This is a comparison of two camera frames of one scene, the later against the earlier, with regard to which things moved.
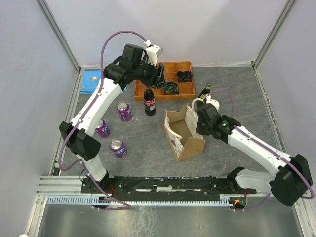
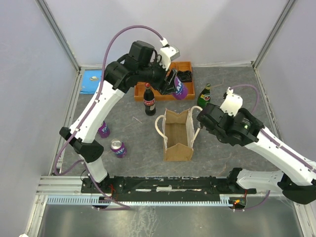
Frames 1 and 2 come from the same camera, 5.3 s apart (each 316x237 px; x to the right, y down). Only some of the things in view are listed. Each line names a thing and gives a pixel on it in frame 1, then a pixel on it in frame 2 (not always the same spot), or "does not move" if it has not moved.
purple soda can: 102,129 does not move
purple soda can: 124,111 → 181,91
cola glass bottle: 149,101 does not move
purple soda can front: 118,147 does not move
